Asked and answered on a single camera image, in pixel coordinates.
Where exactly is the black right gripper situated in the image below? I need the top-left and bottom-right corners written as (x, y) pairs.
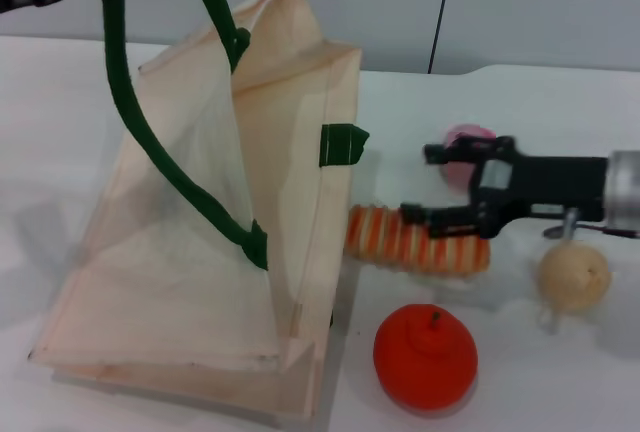
top-left (401, 135), bottom-right (609, 240)

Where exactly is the beige handbag with green handles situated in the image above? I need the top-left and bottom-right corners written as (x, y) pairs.
top-left (27, 0), bottom-right (372, 424)

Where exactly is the orange striped bread loaf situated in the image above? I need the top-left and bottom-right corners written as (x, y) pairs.
top-left (343, 204), bottom-right (492, 279)

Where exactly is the pink peach toy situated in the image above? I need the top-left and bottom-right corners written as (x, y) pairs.
top-left (441, 123), bottom-right (497, 192)

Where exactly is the beige round fruit toy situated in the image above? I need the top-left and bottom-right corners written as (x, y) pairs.
top-left (537, 243), bottom-right (613, 311)

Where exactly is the thin black red pole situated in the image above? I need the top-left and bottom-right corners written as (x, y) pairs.
top-left (427, 0), bottom-right (457, 75)

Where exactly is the red orange fruit toy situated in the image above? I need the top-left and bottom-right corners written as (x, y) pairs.
top-left (373, 303), bottom-right (479, 412)

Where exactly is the small silver mount post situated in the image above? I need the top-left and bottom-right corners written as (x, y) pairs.
top-left (543, 207), bottom-right (581, 241)

